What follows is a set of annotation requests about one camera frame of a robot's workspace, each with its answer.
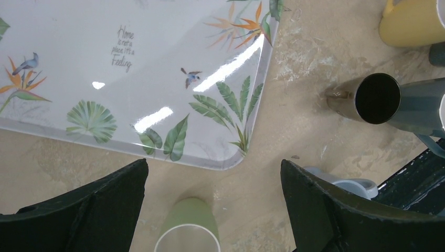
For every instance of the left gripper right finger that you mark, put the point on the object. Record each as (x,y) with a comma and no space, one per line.
(325,217)

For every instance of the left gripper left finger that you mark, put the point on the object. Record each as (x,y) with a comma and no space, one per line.
(99,216)

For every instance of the light grey mug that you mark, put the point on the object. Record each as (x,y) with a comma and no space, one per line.
(361,187)

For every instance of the light green mug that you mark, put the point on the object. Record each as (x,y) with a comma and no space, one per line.
(189,226)

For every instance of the brown small mug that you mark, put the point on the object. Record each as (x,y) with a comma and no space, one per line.
(373,99)

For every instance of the dark grey mug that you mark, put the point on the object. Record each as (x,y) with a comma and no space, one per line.
(421,112)

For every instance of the yellow mug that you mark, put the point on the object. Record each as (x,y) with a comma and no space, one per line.
(412,23)

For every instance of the leaf pattern serving tray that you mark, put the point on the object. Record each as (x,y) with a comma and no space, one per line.
(179,81)

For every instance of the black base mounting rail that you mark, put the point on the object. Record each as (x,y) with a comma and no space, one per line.
(416,187)

